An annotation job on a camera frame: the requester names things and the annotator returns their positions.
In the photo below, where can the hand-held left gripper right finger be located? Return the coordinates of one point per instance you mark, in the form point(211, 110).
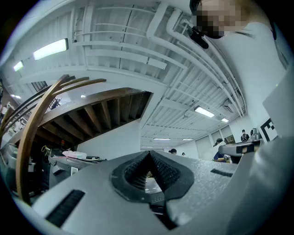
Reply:
point(202, 183)

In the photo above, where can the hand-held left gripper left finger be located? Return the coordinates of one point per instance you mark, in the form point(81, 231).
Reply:
point(92, 202)

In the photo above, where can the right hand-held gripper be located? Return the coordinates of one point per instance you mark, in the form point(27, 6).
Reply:
point(269, 129)

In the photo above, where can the ceiling light panel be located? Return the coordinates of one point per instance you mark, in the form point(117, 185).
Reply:
point(18, 66)
point(51, 49)
point(225, 120)
point(162, 138)
point(188, 139)
point(204, 112)

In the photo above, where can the ceiling air conditioner unit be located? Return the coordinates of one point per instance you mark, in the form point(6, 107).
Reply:
point(229, 106)

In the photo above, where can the black and white appliance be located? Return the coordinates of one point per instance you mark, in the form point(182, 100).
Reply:
point(69, 164)

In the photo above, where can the person's grey T-shirt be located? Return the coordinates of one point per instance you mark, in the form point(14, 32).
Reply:
point(248, 73)

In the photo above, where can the wooden staircase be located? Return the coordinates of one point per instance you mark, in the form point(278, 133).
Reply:
point(98, 112)

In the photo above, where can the white ceiling pipe bundle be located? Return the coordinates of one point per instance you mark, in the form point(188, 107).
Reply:
point(183, 48)

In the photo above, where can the person's head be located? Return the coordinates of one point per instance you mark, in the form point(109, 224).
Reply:
point(220, 18)

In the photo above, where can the black head-worn camera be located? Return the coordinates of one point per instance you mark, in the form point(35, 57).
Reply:
point(199, 37)

